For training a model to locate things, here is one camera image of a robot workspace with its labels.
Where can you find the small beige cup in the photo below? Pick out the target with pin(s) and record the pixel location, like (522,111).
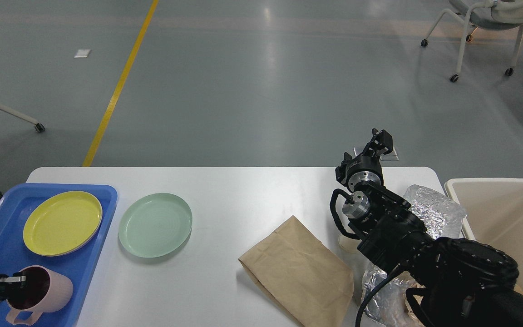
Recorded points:
(349,245)

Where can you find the brown paper bag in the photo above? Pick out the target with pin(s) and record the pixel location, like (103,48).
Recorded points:
(303,277)

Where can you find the yellow plate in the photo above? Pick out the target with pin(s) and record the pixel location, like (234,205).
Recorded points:
(62,224)

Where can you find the blue plastic tray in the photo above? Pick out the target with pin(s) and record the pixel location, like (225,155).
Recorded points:
(79,266)

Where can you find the crumpled silver foil bag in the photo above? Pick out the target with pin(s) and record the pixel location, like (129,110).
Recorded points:
(442,217)

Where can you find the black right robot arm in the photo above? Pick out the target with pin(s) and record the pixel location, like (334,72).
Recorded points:
(463,283)

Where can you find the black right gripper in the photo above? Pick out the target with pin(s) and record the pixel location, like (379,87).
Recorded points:
(356,169)

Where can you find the beige plastic bin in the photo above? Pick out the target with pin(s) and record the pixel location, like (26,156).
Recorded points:
(494,209)

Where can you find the light green plate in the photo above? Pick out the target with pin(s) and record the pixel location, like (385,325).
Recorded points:
(155,225)

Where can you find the pink mug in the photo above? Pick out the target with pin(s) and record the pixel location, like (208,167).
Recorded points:
(43,291)

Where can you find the grey office chair right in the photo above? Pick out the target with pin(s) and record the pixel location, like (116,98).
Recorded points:
(495,15)

